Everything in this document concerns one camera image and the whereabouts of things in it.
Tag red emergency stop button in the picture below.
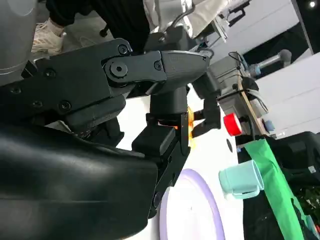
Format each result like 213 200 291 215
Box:
223 112 243 137

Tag green cloth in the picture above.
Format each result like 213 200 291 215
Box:
244 138 316 240

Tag person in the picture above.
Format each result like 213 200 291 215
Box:
31 0 238 55

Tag black desk bracket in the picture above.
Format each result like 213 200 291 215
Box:
226 1 252 28

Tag small black device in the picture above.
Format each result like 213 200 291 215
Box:
243 76 261 92

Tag grey robot body shell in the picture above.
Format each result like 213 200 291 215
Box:
0 0 37 86

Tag wooden plank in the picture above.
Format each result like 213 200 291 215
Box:
236 74 270 137

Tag lilac plate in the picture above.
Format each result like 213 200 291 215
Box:
159 168 226 240

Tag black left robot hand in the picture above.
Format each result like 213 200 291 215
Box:
144 24 222 138

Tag black plastic case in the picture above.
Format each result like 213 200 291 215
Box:
267 131 320 181

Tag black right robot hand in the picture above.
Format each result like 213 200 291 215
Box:
0 37 211 240

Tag pale green mug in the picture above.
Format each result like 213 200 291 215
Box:
218 159 265 201

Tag orange toy bread roll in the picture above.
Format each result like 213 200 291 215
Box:
157 105 205 141

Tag grey metal cabinet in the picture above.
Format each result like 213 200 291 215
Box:
208 56 248 121

